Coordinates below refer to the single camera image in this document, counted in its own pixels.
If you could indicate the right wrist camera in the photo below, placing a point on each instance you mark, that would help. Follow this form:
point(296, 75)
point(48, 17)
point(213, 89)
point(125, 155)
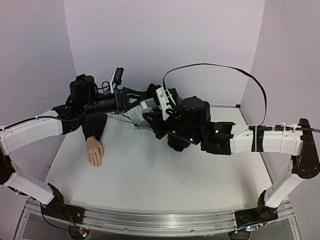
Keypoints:
point(166, 102)

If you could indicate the small green circuit board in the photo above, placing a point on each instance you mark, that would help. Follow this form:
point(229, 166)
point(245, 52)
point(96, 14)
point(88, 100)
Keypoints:
point(78, 233)

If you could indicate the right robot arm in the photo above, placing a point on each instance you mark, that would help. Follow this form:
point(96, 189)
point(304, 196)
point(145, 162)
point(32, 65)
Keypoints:
point(191, 123)

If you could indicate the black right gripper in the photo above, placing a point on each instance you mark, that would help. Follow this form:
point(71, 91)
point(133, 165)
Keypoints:
point(159, 122)

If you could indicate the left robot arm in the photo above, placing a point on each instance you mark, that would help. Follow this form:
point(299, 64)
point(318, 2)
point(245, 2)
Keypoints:
point(84, 100)

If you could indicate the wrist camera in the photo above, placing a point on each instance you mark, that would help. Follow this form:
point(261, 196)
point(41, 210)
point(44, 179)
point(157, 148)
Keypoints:
point(116, 79)
point(166, 102)

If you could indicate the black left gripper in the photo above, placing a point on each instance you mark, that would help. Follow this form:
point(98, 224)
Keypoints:
point(121, 98)

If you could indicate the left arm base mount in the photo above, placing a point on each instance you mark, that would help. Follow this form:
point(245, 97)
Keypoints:
point(58, 209)

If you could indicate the aluminium table front rail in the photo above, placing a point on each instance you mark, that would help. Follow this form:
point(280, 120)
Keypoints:
point(162, 224)

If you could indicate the grey and black jacket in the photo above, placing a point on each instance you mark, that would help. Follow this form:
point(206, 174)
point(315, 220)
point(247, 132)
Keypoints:
point(94, 125)

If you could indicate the mannequin hand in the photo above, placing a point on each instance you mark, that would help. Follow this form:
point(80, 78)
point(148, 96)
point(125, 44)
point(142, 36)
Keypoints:
point(95, 151)

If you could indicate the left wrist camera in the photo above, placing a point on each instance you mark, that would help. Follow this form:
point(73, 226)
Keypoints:
point(116, 79)

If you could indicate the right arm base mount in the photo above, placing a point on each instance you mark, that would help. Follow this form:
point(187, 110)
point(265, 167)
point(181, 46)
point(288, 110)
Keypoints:
point(261, 214)

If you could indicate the white nail polish brush cap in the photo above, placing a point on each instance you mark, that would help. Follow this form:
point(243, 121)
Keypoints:
point(144, 105)

